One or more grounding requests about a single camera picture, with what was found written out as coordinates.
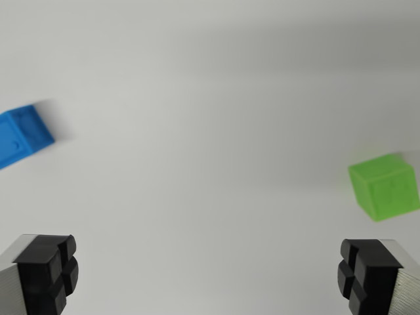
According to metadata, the black-padded silver gripper left finger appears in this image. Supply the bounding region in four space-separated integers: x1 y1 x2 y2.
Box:
0 234 80 315

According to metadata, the black-padded silver gripper right finger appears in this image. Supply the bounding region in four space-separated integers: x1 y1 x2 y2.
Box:
336 238 420 315

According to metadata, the blue embossed cube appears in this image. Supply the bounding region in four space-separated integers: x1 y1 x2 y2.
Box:
0 104 56 171

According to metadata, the green embossed cube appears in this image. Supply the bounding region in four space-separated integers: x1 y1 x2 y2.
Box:
347 153 420 222

